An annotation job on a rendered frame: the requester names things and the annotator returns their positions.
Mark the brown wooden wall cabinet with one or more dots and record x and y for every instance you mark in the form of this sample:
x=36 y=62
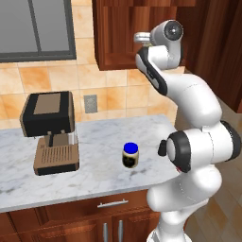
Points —
x=119 y=31

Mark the grey wall outlet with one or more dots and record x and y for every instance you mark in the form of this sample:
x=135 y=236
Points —
x=90 y=103

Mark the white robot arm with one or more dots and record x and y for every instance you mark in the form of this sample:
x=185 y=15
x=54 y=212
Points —
x=195 y=145

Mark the brown wooden base cabinet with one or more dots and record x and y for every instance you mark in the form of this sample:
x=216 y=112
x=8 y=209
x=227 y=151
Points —
x=15 y=228

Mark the brown wooden cabinet door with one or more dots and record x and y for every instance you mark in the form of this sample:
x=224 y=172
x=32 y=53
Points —
x=72 y=233
x=138 y=228

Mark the tall brown wooden cabinet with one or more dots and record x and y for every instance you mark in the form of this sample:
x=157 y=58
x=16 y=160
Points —
x=217 y=47

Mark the brown wooden drawer front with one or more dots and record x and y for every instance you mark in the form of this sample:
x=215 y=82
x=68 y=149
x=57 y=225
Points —
x=69 y=211

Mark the blue lidded condiment jar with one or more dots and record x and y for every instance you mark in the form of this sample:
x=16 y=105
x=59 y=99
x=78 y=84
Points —
x=130 y=156

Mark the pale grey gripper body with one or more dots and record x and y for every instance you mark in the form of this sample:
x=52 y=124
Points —
x=142 y=37

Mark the black and brown coffee machine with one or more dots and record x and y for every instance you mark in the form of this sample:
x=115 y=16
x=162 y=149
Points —
x=47 y=118

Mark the grey framed window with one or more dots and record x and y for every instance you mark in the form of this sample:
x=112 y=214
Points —
x=34 y=28

